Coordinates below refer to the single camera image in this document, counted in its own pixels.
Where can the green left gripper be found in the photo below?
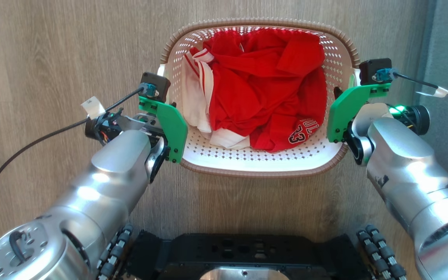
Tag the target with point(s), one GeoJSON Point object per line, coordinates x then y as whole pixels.
{"type": "Point", "coordinates": [173, 128]}

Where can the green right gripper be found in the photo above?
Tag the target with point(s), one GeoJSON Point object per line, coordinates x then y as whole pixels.
{"type": "Point", "coordinates": [342, 112]}

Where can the white laundry basket brown rim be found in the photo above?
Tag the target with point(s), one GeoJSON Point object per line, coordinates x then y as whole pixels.
{"type": "Point", "coordinates": [247, 159]}

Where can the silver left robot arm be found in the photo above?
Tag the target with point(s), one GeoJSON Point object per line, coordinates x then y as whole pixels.
{"type": "Point", "coordinates": [103, 186]}

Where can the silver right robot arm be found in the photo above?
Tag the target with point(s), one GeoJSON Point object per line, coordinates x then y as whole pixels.
{"type": "Point", "coordinates": [410, 171]}

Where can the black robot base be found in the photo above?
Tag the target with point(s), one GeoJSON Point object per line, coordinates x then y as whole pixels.
{"type": "Point", "coordinates": [247, 251]}

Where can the white garment with red stripes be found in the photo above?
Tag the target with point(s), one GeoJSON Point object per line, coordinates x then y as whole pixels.
{"type": "Point", "coordinates": [195, 105]}

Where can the red basketball jersey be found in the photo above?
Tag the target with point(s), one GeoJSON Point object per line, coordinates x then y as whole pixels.
{"type": "Point", "coordinates": [263, 89]}

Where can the black roller wheel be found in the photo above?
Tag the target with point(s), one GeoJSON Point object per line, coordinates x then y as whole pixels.
{"type": "Point", "coordinates": [115, 249]}
{"type": "Point", "coordinates": [381, 251]}

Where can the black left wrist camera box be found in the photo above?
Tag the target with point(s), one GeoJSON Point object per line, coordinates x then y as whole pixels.
{"type": "Point", "coordinates": [157, 83]}

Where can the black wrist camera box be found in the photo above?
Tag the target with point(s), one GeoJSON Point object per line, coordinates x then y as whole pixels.
{"type": "Point", "coordinates": [157, 83]}
{"type": "Point", "coordinates": [373, 70]}

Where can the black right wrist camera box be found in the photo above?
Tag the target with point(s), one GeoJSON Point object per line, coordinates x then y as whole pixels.
{"type": "Point", "coordinates": [373, 70]}

